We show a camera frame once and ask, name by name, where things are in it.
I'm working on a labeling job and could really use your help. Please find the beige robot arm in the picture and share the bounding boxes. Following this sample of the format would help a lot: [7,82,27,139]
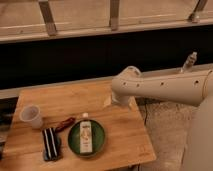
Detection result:
[111,65,213,171]

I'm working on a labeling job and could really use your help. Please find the white bottle with label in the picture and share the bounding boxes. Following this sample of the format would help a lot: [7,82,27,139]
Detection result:
[80,113,92,154]

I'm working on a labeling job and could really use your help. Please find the green round plate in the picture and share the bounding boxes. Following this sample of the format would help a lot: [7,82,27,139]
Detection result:
[68,120,106,158]

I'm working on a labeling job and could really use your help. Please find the wooden table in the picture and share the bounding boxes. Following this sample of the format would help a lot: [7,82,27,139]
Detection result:
[0,81,156,171]

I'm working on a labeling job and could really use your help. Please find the translucent plastic cup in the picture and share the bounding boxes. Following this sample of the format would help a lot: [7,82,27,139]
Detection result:
[19,105,44,129]

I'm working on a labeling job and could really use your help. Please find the middle metal railing strut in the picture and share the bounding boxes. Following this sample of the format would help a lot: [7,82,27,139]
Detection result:
[109,0,120,31]

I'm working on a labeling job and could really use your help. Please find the metal railing strut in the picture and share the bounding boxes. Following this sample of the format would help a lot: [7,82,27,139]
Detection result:
[188,0,208,23]
[38,0,57,36]
[109,0,120,31]

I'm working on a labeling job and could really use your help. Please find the left metal railing strut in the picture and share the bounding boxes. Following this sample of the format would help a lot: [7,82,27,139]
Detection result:
[38,0,57,36]

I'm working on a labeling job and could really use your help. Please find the right metal railing strut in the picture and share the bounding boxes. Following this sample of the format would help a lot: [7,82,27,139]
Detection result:
[188,0,208,23]

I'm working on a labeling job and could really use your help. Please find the grey bracket post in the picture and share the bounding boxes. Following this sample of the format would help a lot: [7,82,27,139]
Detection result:
[180,52,197,73]

